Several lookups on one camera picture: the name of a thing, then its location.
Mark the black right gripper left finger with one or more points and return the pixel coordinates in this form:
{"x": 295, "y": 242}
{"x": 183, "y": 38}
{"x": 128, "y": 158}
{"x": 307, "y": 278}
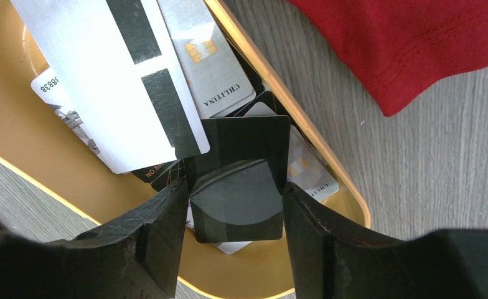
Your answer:
{"x": 136, "y": 255}

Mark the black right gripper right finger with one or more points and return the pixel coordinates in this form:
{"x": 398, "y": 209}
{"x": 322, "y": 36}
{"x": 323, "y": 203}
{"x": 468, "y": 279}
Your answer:
{"x": 332, "y": 256}

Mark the black card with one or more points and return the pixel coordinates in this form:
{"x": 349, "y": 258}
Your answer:
{"x": 235, "y": 189}

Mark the yellow oval tray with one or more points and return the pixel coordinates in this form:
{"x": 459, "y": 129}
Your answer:
{"x": 36, "y": 145}

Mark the white magnetic stripe card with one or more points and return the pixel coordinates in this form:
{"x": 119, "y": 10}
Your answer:
{"x": 119, "y": 67}

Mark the silver chip card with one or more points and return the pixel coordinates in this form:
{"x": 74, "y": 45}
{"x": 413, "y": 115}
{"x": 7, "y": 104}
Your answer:
{"x": 216, "y": 79}

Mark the white numbered card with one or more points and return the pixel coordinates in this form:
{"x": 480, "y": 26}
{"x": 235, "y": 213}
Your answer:
{"x": 48, "y": 87}

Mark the red cloth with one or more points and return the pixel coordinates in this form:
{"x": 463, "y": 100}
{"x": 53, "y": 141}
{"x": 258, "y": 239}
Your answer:
{"x": 397, "y": 49}

